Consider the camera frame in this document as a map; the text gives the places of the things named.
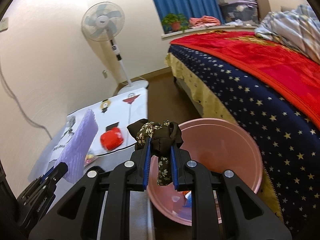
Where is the pink folded cloth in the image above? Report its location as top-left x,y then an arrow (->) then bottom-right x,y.
189,16 -> 221,28

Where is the black floral cloth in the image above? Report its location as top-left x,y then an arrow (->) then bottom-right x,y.
127,120 -> 183,187

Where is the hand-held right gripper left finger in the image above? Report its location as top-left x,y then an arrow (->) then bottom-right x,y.
28,137 -> 152,240

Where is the purple foam sheet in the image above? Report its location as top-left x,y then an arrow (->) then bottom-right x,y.
57,109 -> 98,183

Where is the red plastic packet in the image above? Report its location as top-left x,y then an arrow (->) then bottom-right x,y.
100,127 -> 125,151

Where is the red blanket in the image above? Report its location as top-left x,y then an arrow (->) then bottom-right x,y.
169,30 -> 320,128

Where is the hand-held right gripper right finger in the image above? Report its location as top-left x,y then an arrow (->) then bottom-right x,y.
170,144 -> 293,240

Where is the plaid blue white duvet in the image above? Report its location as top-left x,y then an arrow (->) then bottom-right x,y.
254,4 -> 320,64

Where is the small colourful wrapper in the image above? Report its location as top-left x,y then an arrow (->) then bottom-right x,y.
84,153 -> 98,166

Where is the pink plastic bin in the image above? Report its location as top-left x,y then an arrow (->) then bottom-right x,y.
146,118 -> 263,225

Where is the grey wall cable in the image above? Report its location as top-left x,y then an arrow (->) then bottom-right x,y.
0,62 -> 53,140

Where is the navy star-print blanket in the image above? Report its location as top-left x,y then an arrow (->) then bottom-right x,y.
168,45 -> 320,233

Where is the white window sill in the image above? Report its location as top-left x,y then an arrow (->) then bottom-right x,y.
161,24 -> 258,38

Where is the clear plastic storage box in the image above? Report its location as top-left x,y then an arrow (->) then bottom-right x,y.
221,1 -> 258,25

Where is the white standing fan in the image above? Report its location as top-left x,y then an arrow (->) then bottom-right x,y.
80,2 -> 150,93

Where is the yellow bedsheet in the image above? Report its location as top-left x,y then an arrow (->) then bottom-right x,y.
165,52 -> 283,218

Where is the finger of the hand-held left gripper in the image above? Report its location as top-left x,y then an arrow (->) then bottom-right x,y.
42,162 -> 68,193
24,166 -> 55,190

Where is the potted green plant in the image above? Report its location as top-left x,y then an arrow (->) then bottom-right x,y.
161,13 -> 190,33

